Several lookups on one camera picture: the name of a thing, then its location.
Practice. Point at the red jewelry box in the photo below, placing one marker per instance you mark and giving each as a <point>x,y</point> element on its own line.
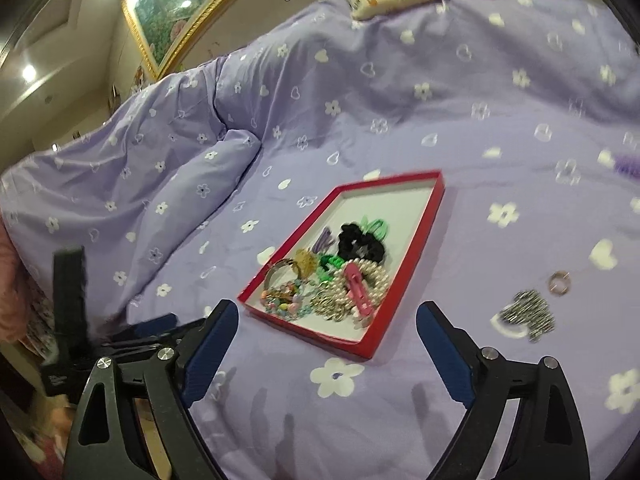
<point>390,195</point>

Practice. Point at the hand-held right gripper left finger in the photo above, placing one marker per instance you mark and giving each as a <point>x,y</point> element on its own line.
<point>210,350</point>

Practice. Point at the purple flower print blanket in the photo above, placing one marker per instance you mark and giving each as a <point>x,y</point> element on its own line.
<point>350,110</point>

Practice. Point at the silver rhinestone hair clip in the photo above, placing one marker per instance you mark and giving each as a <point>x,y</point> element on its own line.
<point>530,310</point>

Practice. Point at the black scrunchie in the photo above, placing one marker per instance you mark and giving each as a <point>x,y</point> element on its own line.
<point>350,245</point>

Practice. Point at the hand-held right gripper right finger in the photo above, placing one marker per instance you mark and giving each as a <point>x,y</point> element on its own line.
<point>442,350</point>

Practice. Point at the person's pink clothing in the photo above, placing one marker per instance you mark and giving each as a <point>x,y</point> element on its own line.
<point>10,290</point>

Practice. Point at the pink hair clip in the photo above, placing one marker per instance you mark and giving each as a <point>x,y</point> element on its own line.
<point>357,287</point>

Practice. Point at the gold framed painting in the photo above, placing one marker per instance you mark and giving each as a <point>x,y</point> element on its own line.
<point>170,5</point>

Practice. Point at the ceiling light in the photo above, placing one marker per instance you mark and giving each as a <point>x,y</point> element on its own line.
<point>28,72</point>

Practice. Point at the purple hair clip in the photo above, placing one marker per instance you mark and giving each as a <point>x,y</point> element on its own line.
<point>322,242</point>

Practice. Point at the purple ruffled scrunchie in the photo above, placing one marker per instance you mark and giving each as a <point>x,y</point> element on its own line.
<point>627,166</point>

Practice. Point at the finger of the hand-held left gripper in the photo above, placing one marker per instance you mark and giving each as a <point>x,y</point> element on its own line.
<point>150,323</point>
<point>150,341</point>

